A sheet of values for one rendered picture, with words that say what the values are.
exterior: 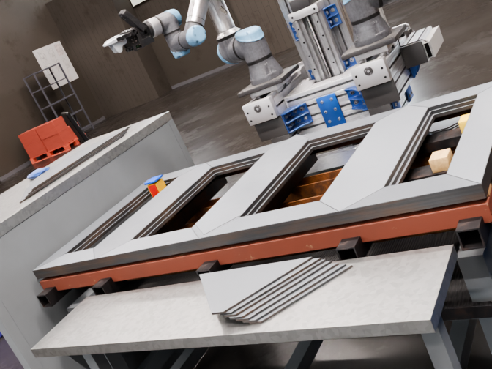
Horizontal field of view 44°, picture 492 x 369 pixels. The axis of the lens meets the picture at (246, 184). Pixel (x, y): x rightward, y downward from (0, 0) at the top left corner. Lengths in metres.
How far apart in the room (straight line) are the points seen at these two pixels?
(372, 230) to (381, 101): 1.00
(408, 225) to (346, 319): 0.31
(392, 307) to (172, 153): 1.92
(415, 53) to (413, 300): 1.49
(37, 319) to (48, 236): 0.31
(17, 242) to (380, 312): 1.45
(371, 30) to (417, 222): 1.15
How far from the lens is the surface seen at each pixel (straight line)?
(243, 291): 1.45
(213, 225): 1.77
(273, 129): 2.58
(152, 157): 2.86
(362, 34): 2.44
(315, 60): 2.65
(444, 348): 1.36
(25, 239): 2.34
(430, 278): 1.29
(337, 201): 1.54
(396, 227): 1.46
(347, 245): 1.48
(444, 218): 1.42
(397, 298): 1.26
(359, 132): 2.10
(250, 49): 2.62
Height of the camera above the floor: 1.40
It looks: 16 degrees down
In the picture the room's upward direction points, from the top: 25 degrees counter-clockwise
